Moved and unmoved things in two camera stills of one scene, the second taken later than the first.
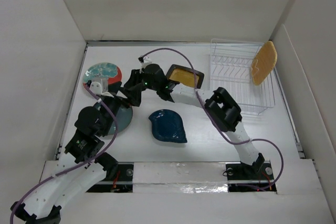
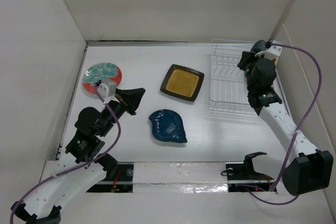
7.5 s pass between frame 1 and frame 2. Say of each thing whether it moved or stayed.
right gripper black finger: moved
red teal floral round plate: stayed
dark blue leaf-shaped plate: stayed
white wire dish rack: stayed
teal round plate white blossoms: moved
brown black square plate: stayed
